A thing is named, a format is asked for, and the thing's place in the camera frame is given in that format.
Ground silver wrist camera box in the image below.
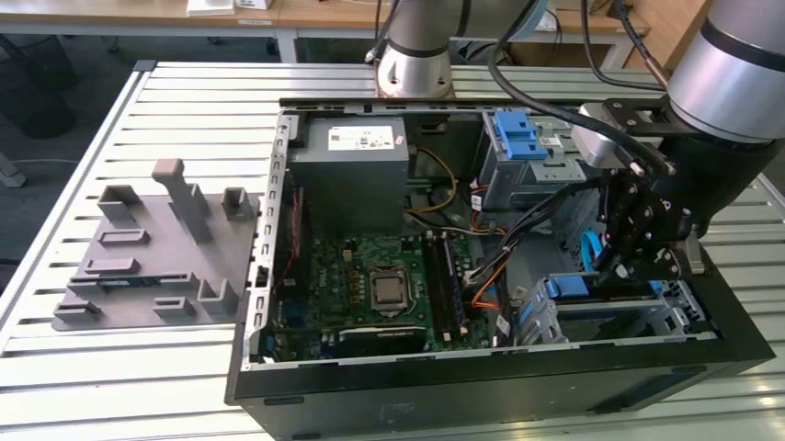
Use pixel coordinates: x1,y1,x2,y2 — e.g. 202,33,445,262
573,103,633,169

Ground blue data wire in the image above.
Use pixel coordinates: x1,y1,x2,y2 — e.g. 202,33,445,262
580,229,606,277

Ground silver CPU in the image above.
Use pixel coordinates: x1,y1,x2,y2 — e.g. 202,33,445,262
371,277,406,310

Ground thin red wire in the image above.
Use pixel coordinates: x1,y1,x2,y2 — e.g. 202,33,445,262
277,187,307,288

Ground black RAM slot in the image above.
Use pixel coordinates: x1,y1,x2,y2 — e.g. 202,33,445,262
422,232,453,340

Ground black cable bundle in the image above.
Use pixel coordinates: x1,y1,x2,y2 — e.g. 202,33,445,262
476,181,609,277

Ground black mesh bin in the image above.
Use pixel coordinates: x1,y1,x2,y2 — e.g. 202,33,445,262
0,34,80,139

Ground wooden desk white frame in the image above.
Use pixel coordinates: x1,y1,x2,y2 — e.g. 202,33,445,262
275,0,652,70
0,0,295,63

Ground dark blue RAM stick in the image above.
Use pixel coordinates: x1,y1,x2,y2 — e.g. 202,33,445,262
96,277,166,289

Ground black CPU socket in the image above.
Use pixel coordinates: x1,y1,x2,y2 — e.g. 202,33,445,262
366,264,415,319

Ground grey power supply unit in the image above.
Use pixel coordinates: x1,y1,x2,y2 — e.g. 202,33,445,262
287,117,411,238

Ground grey metal drive cage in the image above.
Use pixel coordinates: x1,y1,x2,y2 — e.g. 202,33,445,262
476,108,614,213

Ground yellow wire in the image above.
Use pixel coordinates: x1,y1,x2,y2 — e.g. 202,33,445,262
405,145,461,215

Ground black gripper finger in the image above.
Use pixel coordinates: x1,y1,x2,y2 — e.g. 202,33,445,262
594,168,654,288
614,249,686,283

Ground large white box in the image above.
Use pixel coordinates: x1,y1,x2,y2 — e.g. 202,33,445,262
187,0,238,17

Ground black open PC case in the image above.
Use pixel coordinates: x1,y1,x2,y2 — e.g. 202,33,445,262
223,96,777,441

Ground grey desk foot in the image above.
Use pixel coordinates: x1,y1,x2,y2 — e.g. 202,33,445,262
0,150,27,188

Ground grey plastic parts rack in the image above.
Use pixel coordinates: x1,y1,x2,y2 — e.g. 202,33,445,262
52,158,263,334

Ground black graphics card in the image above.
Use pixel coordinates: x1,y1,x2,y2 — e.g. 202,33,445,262
334,323,430,359

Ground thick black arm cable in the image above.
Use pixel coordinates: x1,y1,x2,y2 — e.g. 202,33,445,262
488,0,676,176

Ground blue plastic latch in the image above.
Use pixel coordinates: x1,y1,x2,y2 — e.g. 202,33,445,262
492,109,549,162

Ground orange wire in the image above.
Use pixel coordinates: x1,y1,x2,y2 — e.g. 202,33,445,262
470,282,506,310

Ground small dark brown box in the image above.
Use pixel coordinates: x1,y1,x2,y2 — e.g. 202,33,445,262
588,0,637,20

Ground green motherboard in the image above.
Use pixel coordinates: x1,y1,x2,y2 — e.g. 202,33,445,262
273,232,498,362

